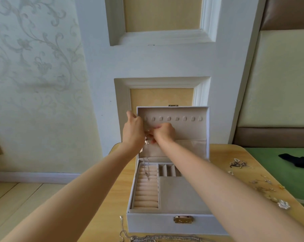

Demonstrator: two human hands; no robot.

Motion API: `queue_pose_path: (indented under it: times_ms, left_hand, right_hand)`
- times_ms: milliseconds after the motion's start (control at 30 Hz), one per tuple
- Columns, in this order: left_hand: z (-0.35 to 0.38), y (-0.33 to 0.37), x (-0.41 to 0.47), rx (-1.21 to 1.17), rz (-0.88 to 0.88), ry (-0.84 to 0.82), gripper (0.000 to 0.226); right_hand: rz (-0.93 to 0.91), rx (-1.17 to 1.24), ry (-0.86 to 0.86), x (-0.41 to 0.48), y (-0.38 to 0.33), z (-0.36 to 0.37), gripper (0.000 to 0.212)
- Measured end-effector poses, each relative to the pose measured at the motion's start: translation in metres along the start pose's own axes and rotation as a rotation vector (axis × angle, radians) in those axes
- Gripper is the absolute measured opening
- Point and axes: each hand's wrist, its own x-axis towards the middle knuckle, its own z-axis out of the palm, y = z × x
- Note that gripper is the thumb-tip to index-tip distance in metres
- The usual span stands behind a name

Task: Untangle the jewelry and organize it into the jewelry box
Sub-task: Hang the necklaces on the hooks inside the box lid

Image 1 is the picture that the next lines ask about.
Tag person's left forearm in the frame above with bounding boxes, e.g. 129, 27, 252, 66
1, 141, 143, 242

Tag small earrings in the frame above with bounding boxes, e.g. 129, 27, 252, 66
227, 157, 292, 211

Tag silver cross pendant necklace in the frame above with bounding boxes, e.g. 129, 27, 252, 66
143, 129, 153, 180

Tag black cloth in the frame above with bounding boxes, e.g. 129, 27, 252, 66
278, 153, 304, 170

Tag white jewelry box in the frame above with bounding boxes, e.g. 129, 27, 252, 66
126, 105, 228, 236

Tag beige padded wall panel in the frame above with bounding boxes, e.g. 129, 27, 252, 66
233, 0, 304, 148

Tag person's left hand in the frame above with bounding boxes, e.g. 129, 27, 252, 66
122, 111, 148, 154

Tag person's right forearm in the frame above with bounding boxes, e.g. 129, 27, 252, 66
154, 136, 304, 242

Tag thin silver chain necklace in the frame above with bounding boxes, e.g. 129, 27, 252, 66
119, 215, 213, 242

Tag person's right hand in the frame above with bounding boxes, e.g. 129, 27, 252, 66
151, 122, 177, 145

